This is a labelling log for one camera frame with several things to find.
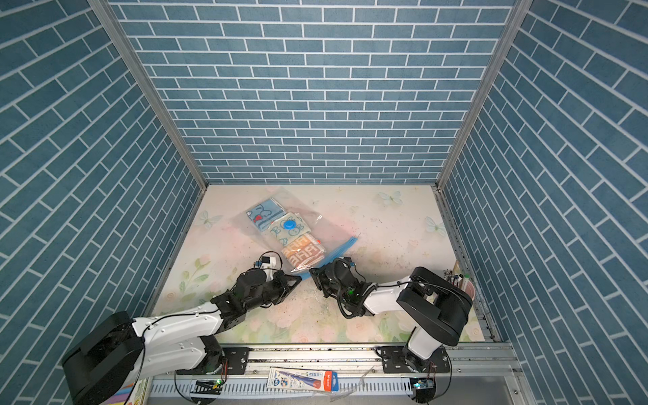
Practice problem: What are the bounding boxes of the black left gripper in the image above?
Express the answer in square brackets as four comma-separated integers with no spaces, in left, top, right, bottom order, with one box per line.
[243,271,303,314]

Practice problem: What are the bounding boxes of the clear vacuum bag blue zip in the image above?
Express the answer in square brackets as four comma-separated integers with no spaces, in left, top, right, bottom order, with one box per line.
[231,186,359,274]

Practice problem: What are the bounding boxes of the blue cartoon towel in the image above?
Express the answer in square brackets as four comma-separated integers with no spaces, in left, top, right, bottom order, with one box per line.
[246,197,287,232]

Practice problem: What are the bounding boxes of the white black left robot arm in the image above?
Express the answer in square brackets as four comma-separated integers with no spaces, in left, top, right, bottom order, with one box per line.
[62,268,302,404]

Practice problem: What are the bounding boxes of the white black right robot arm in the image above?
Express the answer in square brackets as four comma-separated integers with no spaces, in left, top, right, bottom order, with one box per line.
[309,258,473,372]

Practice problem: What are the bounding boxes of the red blue toothbrush package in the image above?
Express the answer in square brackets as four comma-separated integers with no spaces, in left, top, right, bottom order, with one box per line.
[267,367,339,393]

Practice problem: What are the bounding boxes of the pink pen holder cup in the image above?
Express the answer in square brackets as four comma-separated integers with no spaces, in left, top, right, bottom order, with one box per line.
[444,262,476,300]

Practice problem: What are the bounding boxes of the coloured marker pack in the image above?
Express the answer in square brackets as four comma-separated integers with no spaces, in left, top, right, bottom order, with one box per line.
[102,378,152,405]

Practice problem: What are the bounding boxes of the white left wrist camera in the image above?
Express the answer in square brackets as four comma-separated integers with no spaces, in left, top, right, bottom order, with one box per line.
[259,253,281,281]

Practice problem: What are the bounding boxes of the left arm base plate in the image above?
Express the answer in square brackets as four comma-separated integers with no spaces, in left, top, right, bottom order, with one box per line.
[177,347,250,376]

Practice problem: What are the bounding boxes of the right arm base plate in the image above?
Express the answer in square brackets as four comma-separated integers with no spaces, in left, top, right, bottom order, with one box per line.
[374,345,452,374]

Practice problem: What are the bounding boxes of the aluminium mounting rail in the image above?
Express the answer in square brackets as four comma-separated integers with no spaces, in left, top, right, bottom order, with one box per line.
[95,341,522,378]

